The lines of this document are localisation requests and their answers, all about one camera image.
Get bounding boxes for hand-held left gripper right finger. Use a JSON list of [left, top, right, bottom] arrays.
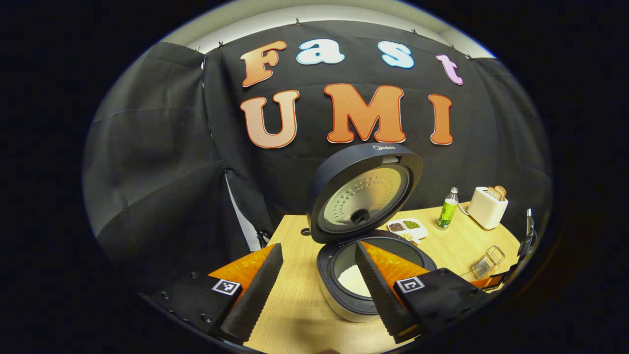
[[355, 241, 487, 344]]

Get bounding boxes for green drink bottle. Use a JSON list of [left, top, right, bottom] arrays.
[[436, 187, 459, 231]]

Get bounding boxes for black backdrop cloth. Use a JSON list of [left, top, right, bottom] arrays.
[[83, 20, 553, 295]]

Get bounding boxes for metal wire chopstick holder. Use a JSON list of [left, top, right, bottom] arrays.
[[470, 245, 506, 280]]

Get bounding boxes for white toaster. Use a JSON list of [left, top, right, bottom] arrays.
[[467, 186, 510, 231]]

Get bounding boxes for white divided dish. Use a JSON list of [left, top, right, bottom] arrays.
[[387, 218, 429, 245]]

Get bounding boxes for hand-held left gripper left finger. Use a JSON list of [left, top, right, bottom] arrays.
[[150, 243, 285, 344]]

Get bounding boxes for white rice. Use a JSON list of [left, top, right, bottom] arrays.
[[337, 264, 372, 298]]

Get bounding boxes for dark grey rice cooker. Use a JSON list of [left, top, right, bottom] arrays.
[[307, 143, 438, 323]]

